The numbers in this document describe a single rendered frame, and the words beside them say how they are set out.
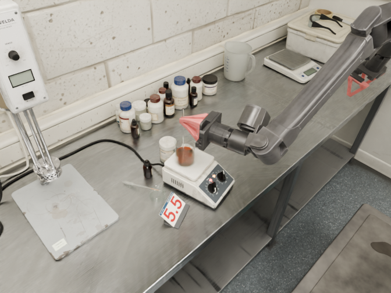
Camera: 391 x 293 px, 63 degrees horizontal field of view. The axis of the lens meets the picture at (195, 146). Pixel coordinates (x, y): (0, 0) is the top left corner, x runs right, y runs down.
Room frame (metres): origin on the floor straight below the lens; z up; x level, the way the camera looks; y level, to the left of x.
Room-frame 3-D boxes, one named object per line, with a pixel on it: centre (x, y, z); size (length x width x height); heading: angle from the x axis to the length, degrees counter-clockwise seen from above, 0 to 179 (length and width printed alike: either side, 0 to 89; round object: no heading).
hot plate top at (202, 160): (0.71, 0.02, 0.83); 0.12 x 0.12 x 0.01; 59
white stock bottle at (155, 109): (1.02, 0.16, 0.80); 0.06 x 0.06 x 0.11
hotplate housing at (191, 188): (0.70, -0.01, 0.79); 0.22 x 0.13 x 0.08; 59
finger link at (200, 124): (0.68, 0.00, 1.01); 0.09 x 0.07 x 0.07; 62
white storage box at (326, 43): (1.76, -0.69, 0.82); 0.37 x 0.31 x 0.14; 140
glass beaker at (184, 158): (0.70, 0.03, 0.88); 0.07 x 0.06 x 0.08; 31
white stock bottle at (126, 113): (0.96, 0.26, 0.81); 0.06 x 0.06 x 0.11
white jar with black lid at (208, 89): (1.25, -0.05, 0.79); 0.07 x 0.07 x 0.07
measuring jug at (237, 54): (1.39, -0.18, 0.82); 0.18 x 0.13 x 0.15; 44
